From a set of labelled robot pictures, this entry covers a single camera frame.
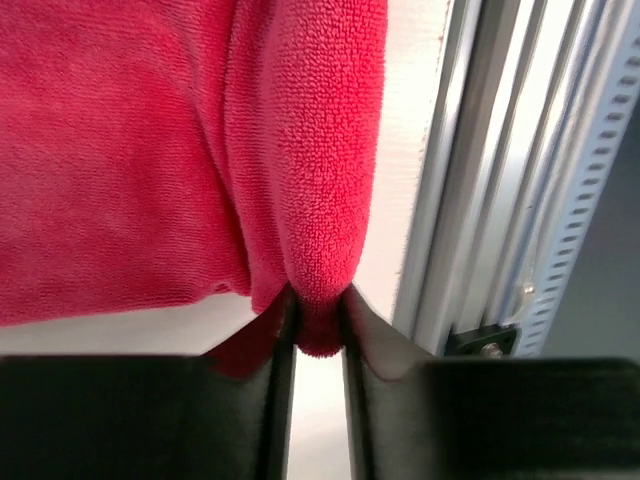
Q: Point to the white slotted cable duct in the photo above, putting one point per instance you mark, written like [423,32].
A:
[590,142]

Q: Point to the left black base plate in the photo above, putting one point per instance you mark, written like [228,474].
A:
[491,341]

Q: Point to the aluminium mounting rail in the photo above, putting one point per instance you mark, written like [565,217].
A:
[512,79]

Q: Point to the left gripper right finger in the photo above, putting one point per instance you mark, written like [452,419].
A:
[412,415]

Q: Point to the red towel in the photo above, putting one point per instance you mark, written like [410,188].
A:
[157,153]

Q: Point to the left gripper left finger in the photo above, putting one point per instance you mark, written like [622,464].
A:
[224,414]

